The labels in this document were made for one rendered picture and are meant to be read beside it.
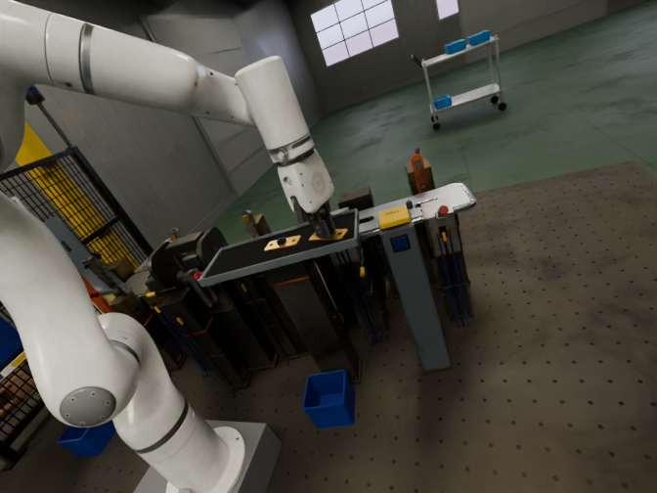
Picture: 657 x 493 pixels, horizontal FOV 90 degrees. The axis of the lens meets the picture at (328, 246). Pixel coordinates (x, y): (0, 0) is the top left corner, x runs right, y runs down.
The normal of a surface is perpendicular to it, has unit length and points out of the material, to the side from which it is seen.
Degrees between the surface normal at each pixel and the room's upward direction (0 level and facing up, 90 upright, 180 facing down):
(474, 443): 0
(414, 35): 90
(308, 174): 89
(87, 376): 64
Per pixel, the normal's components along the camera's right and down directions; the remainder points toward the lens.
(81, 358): 0.38, -0.23
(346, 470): -0.35, -0.81
